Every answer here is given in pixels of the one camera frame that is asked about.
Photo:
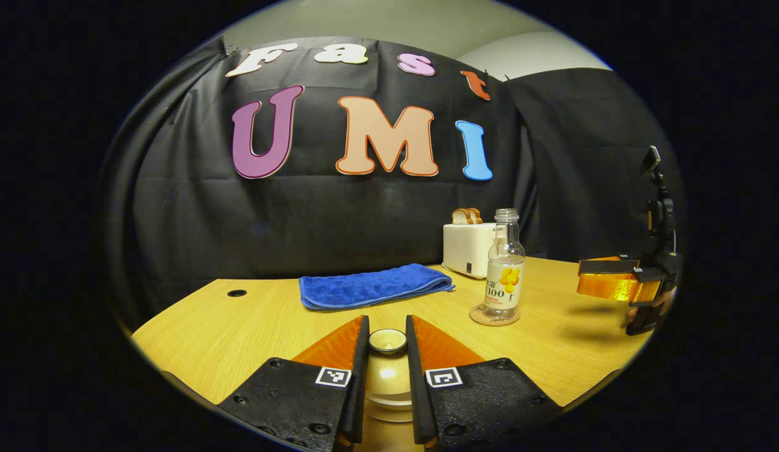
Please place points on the cream saucer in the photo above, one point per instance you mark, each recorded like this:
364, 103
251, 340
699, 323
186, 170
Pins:
389, 416

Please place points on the blue towel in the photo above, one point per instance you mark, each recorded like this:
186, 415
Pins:
370, 285

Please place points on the clear glass water bottle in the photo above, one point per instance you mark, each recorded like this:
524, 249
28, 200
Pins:
503, 282

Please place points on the cream toaster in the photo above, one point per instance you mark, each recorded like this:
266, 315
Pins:
464, 251

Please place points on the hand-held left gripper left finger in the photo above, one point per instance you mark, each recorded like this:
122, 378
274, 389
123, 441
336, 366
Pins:
358, 376

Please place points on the round cork coaster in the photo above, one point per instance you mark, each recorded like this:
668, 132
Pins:
489, 320

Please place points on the cream teacup lid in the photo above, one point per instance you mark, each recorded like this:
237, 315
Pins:
388, 370

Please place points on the bread slice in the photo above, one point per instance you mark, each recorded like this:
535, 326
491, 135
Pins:
476, 216
460, 217

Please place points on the cream teacup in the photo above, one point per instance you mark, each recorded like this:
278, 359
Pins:
389, 402

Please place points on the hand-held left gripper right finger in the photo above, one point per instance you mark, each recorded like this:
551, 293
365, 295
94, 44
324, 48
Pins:
417, 376

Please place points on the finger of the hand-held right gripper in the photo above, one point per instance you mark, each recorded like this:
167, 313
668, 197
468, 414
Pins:
609, 266
609, 287

